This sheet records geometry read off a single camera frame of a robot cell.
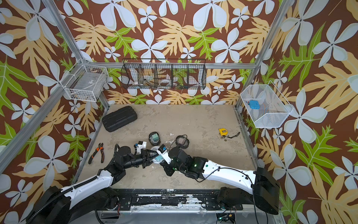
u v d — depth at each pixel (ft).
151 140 3.22
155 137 3.22
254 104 2.79
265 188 1.32
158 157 2.41
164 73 3.15
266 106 2.71
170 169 2.12
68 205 1.39
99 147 3.13
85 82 2.81
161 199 2.49
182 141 3.32
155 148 2.57
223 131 3.33
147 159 2.26
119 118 3.46
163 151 2.10
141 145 2.52
